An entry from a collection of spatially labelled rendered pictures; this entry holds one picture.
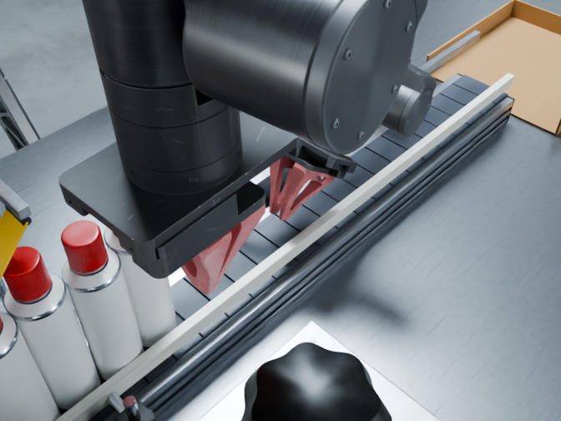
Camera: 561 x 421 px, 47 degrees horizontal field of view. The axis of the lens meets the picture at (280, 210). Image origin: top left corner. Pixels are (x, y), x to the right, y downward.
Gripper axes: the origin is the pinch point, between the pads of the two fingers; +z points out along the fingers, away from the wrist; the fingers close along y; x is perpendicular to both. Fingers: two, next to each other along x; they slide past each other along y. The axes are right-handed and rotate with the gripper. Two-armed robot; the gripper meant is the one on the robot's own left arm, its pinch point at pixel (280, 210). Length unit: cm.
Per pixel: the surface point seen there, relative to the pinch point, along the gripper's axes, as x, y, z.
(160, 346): -15.0, 3.1, 15.2
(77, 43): 121, -203, 19
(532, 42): 64, -4, -39
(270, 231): 4.1, -2.3, 4.1
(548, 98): 53, 7, -29
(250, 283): -5.1, 3.7, 7.7
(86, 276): -26.7, 1.2, 7.5
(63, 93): 101, -175, 35
